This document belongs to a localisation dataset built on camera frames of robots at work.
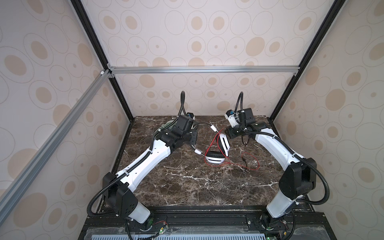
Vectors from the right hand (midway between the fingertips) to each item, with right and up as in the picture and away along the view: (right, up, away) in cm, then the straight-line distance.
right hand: (228, 129), depth 87 cm
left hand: (-18, -2, -11) cm, 21 cm away
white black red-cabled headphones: (-8, -13, -19) cm, 24 cm away
